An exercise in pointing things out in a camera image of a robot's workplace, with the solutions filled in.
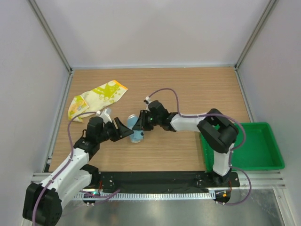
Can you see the perforated metal cable rail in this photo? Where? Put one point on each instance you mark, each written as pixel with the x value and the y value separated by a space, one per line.
pixel 145 197

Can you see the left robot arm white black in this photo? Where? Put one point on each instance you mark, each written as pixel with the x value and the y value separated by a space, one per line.
pixel 44 202

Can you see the yellow green printed towel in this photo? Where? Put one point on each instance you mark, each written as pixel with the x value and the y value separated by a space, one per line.
pixel 95 100

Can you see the blue polka dot towel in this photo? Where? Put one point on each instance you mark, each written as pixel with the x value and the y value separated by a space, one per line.
pixel 138 135

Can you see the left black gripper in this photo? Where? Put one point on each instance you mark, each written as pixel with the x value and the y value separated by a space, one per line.
pixel 123 131

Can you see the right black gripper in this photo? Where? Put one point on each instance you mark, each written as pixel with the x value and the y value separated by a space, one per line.
pixel 140 124

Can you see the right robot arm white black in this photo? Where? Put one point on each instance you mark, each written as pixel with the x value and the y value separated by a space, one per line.
pixel 218 131

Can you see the right aluminium frame post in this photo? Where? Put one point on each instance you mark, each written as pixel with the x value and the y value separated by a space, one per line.
pixel 256 31

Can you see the green plastic tray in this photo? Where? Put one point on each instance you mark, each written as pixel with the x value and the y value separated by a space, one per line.
pixel 259 150

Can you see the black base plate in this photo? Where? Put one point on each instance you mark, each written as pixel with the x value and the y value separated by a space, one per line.
pixel 166 182

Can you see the aluminium frame post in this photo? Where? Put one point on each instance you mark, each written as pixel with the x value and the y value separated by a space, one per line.
pixel 256 31
pixel 45 26

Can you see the left aluminium frame post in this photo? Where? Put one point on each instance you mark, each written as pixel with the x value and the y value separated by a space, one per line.
pixel 45 26

